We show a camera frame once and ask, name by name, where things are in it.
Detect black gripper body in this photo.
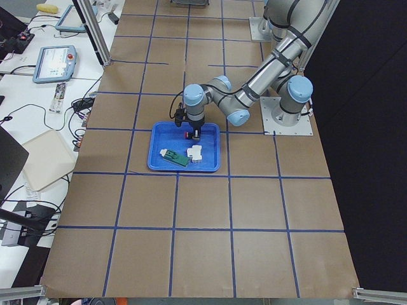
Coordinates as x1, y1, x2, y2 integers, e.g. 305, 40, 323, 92
188, 118, 204, 131

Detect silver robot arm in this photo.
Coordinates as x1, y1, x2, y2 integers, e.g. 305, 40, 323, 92
174, 1, 329, 140

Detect white circuit breaker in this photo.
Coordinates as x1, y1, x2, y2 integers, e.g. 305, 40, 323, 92
186, 145, 203, 163

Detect blue plastic tray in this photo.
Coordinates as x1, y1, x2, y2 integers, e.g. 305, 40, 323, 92
147, 121, 221, 172

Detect green terminal block module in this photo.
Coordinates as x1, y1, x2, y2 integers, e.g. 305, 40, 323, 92
160, 149, 190, 167

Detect beige plastic tray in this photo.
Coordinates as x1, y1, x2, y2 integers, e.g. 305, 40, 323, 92
23, 130, 76, 191

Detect teach pendant with screen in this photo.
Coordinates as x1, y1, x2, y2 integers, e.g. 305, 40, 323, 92
32, 45, 77, 84

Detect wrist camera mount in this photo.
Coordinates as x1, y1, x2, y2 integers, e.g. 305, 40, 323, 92
174, 102, 187, 127

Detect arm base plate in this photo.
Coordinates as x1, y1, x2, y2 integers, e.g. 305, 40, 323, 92
249, 17, 273, 42
260, 97, 314, 136

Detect black cable bundle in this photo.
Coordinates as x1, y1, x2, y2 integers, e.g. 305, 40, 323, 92
41, 95, 96, 153

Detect aluminium frame post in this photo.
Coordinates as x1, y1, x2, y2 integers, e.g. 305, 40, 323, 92
72, 0, 111, 67

